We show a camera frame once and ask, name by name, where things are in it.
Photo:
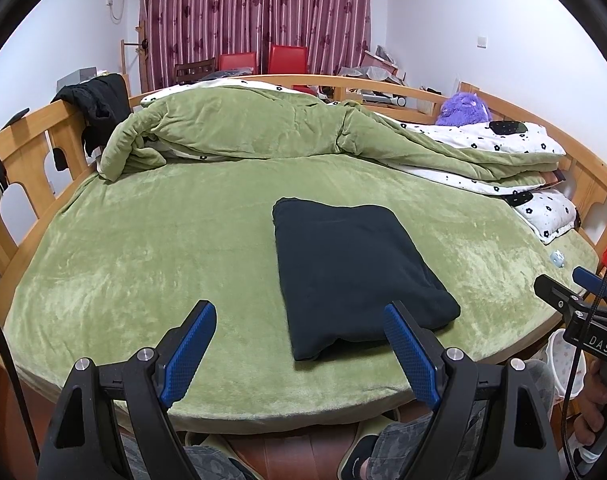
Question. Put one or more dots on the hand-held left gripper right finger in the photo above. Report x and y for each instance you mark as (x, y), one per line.
(411, 360)

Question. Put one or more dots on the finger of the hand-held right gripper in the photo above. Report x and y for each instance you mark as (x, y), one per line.
(586, 277)
(553, 290)

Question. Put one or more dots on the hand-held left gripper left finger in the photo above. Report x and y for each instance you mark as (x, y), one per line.
(188, 355)

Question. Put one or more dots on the black sweatshirt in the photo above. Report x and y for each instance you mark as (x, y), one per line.
(343, 270)

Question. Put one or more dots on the person's right hand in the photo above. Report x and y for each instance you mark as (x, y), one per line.
(591, 405)

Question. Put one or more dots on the small light blue toy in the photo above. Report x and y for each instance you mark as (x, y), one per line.
(557, 258)

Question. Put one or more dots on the white patterned basin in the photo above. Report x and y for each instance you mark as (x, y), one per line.
(563, 360)

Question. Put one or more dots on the white floral pillow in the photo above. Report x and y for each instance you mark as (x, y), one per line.
(548, 215)

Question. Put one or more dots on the person's camouflage pants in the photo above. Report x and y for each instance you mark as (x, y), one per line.
(403, 445)

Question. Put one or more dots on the green plush bed sheet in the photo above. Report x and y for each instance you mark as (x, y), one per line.
(133, 260)

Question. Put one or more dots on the black slipper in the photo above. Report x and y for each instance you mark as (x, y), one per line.
(358, 460)

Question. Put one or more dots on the purple plush toy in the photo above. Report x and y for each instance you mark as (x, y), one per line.
(461, 109)

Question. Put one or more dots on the green quilt with floral lining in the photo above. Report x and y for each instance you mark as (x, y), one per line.
(258, 125)

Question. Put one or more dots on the black jacket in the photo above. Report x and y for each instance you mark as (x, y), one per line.
(98, 100)

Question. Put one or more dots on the pile of boxes and clutter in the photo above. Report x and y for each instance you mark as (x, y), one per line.
(378, 65)

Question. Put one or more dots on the dark wooden chair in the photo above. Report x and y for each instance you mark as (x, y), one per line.
(196, 67)

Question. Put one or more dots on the wooden coat rack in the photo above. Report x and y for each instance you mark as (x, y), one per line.
(125, 70)

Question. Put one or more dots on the red chair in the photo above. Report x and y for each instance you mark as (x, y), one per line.
(237, 61)
(287, 59)

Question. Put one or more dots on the grey box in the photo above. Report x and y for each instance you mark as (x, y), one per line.
(76, 77)

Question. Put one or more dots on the maroon striped curtain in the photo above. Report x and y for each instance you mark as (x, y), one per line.
(208, 10)

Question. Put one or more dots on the wooden bed frame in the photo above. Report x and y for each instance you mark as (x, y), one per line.
(68, 145)

